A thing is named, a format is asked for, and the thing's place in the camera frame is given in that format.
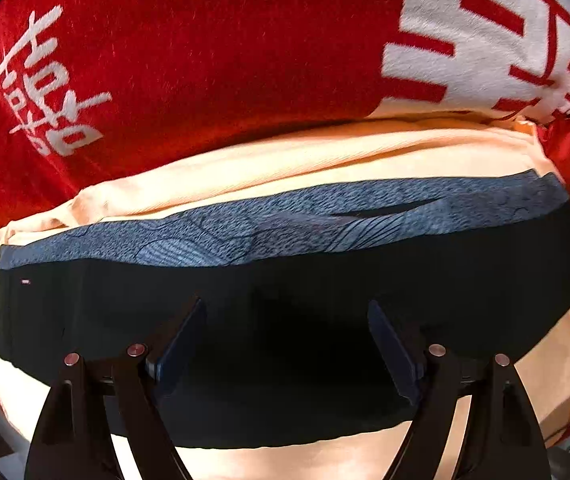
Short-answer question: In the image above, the red blanket with white print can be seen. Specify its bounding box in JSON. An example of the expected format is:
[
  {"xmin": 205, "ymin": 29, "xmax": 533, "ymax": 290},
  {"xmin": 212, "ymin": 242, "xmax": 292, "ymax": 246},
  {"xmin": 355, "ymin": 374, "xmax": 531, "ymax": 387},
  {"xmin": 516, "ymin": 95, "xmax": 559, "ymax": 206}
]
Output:
[{"xmin": 0, "ymin": 0, "xmax": 570, "ymax": 396}]

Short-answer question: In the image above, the peach cloth sheet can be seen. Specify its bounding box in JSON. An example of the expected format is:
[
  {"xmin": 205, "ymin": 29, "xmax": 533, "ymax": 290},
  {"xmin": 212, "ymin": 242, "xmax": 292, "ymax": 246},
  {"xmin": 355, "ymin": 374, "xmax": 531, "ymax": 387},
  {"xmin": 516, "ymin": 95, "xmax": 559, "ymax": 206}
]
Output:
[{"xmin": 0, "ymin": 110, "xmax": 570, "ymax": 480}]

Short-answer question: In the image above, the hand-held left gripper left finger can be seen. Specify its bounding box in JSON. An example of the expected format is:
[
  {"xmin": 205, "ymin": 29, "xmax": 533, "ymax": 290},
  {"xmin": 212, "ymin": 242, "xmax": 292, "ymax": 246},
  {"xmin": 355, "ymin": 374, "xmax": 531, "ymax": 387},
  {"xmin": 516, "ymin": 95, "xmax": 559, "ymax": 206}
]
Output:
[{"xmin": 24, "ymin": 297, "xmax": 209, "ymax": 480}]

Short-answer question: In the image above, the black pants blue patterned waistband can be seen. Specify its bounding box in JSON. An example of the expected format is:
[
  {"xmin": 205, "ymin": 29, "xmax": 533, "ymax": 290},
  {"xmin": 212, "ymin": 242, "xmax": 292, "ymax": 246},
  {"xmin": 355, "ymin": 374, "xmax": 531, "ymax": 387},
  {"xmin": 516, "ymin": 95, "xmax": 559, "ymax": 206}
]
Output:
[{"xmin": 0, "ymin": 170, "xmax": 570, "ymax": 449}]

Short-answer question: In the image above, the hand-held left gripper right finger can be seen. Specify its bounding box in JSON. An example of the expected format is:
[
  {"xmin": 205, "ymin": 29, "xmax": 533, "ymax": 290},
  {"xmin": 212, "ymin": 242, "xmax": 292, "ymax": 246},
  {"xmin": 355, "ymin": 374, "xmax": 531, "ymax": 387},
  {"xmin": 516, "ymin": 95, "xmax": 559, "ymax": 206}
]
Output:
[{"xmin": 367, "ymin": 299, "xmax": 552, "ymax": 480}]

